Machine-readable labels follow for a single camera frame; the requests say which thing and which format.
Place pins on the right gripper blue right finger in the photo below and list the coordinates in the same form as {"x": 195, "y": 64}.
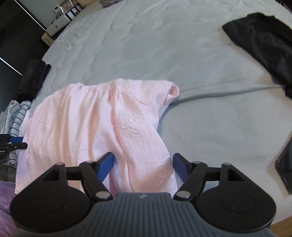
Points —
{"x": 194, "y": 176}

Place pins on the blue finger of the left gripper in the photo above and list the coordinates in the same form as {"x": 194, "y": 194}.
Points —
{"x": 16, "y": 143}

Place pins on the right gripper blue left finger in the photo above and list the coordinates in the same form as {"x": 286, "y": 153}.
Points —
{"x": 91, "y": 175}

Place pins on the pink embossed garment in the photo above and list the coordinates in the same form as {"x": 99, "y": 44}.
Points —
{"x": 80, "y": 123}

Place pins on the grey striped folded clothes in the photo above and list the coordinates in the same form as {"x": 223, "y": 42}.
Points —
{"x": 12, "y": 117}

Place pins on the folded black clothes pile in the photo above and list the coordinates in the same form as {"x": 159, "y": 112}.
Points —
{"x": 32, "y": 80}

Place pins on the folded light pink cloth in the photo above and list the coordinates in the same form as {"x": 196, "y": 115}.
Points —
{"x": 24, "y": 124}

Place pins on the grey bed sheet mattress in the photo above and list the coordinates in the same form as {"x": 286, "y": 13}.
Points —
{"x": 229, "y": 108}

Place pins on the black smartphone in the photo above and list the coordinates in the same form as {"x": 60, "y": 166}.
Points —
{"x": 283, "y": 167}

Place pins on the black wardrobe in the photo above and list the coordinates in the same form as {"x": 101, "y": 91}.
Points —
{"x": 21, "y": 41}

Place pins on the cream radiator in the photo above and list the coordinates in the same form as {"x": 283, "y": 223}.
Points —
{"x": 47, "y": 39}

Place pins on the white left nightstand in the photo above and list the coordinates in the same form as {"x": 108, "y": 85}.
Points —
{"x": 63, "y": 20}

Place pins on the framed photo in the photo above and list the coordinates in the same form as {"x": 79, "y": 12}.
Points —
{"x": 66, "y": 5}

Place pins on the small black garment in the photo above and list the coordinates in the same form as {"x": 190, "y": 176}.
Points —
{"x": 266, "y": 39}

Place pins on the wall thermostat panel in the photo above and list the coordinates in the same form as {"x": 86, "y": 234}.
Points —
{"x": 56, "y": 9}

